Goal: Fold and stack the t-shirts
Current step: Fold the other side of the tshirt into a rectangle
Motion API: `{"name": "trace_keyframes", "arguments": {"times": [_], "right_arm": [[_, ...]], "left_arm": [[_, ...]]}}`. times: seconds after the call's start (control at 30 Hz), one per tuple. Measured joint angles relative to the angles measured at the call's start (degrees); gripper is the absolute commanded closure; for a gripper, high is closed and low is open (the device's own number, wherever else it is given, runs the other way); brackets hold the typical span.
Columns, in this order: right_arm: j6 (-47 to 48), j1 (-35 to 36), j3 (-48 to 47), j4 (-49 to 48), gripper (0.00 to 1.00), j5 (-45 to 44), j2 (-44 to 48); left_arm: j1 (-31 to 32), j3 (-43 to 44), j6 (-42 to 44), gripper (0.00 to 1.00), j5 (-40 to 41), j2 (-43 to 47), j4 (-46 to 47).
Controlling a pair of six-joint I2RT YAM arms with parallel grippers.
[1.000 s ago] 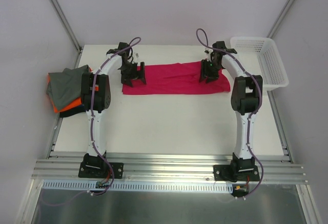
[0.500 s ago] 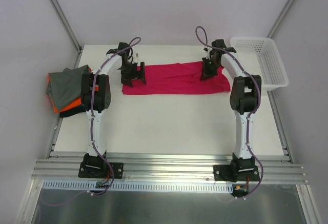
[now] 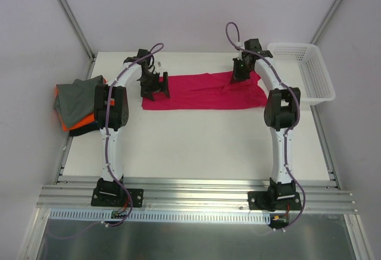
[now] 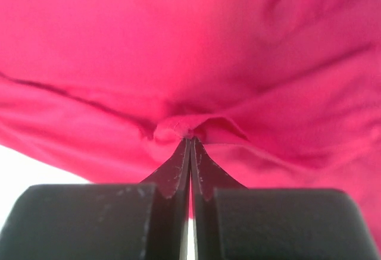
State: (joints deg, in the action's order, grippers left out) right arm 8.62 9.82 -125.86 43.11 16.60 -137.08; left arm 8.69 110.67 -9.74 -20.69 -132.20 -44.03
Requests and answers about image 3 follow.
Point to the orange t shirt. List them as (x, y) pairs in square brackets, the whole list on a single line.
[(75, 109)]

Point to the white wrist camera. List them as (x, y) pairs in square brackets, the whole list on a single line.
[(157, 67), (240, 48)]

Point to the pink t shirt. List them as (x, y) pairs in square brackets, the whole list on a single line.
[(208, 91)]

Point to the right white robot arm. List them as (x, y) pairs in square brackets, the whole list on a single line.
[(281, 113)]

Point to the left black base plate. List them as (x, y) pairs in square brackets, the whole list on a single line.
[(110, 194)]

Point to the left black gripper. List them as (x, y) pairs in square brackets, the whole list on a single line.
[(152, 84)]

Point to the white plastic basket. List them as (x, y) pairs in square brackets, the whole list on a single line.
[(302, 65)]

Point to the white slotted cable duct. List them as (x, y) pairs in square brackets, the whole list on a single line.
[(161, 216)]

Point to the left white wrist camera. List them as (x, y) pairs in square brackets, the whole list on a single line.
[(157, 67)]

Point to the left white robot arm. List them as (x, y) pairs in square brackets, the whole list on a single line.
[(111, 112)]

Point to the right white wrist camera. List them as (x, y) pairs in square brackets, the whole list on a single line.
[(240, 48)]

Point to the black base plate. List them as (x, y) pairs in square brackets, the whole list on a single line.
[(110, 194), (261, 200)]

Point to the aluminium rail frame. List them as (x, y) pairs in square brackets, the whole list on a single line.
[(198, 160)]

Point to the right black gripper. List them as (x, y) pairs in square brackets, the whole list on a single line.
[(240, 71)]

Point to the black t shirt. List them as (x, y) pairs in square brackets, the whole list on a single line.
[(84, 130)]

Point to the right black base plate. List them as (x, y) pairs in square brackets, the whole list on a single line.
[(261, 200)]

